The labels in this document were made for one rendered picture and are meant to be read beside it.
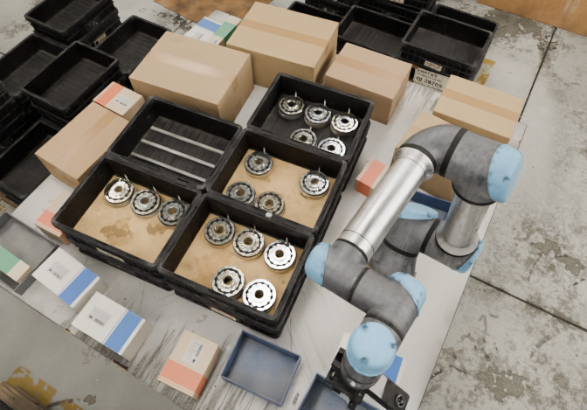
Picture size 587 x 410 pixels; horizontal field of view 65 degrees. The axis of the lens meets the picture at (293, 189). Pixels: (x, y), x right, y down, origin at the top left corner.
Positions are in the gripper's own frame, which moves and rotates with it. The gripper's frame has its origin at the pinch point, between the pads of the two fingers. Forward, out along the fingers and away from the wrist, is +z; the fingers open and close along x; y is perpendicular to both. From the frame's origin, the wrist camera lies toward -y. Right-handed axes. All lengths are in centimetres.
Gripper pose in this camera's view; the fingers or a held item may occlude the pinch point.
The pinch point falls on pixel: (355, 397)
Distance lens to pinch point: 111.8
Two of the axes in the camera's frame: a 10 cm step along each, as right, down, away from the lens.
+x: -5.1, 7.0, -5.1
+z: -0.2, 5.8, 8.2
